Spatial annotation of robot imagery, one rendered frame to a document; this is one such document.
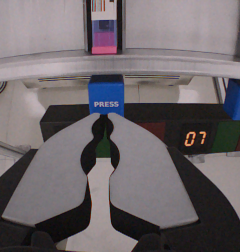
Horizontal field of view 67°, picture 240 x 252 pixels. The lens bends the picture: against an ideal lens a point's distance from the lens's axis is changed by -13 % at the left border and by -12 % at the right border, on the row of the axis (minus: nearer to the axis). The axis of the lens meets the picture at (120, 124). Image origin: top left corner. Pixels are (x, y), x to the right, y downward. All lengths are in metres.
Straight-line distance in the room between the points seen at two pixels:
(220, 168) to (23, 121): 0.90
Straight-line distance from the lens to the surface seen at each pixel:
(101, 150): 0.19
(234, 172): 0.98
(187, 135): 0.19
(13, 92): 1.05
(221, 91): 0.65
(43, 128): 0.18
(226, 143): 0.21
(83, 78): 0.82
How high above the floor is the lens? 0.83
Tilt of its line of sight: 74 degrees down
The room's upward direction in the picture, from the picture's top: 4 degrees clockwise
